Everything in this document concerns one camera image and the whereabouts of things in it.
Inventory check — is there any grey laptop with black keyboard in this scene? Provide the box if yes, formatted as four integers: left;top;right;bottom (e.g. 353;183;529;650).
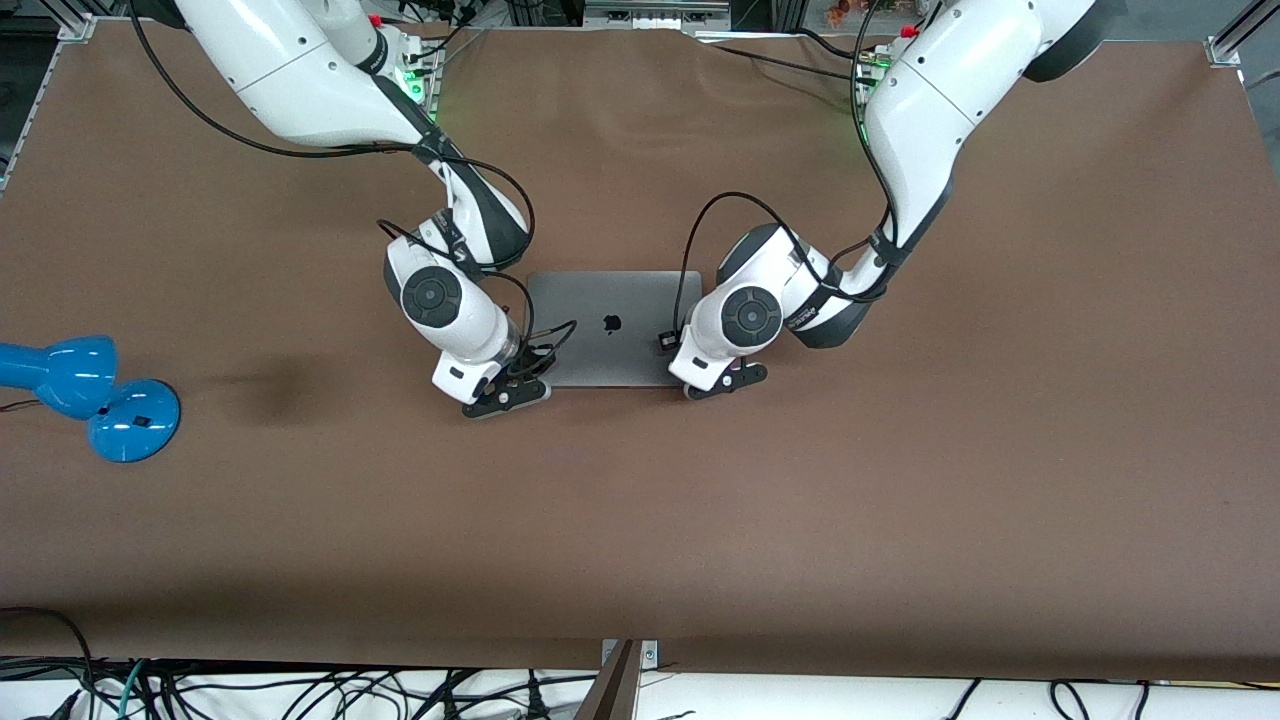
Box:
524;270;703;389

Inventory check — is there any brown table cover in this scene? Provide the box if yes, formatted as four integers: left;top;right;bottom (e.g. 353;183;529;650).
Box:
0;20;1280;681

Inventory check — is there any grey power strip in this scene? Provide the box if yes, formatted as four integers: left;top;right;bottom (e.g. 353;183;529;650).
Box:
583;0;733;31

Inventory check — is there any blue desk lamp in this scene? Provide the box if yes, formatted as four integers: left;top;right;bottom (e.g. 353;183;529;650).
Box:
0;335;182;464

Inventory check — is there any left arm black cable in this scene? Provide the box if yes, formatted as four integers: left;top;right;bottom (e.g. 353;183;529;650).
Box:
655;0;941;353

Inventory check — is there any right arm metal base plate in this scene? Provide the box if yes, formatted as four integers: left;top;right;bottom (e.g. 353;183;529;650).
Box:
403;40;441;113

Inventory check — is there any black base cable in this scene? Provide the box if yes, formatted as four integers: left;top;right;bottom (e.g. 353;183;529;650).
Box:
405;18;487;67

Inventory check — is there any metal bracket with dark bar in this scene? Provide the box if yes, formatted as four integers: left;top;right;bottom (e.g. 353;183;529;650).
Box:
575;638;660;720

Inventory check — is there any black cable tangle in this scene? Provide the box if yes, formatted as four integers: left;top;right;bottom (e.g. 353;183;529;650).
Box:
95;662;601;720

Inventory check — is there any long black cable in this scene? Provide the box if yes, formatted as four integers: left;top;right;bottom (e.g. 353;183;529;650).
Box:
712;42;873;85

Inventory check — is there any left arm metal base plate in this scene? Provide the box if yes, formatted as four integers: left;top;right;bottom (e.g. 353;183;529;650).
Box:
856;50;886;147

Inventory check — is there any short black cable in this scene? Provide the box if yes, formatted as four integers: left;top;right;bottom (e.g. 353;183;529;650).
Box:
795;28;873;63

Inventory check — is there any teal cable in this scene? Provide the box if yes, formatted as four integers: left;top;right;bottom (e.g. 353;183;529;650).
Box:
116;658;151;720

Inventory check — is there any black looping cable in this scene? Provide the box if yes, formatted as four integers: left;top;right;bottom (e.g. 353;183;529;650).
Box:
0;605;97;720

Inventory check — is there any aluminium frame corner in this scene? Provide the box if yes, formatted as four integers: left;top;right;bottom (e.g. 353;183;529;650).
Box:
40;0;101;43
1205;0;1280;69

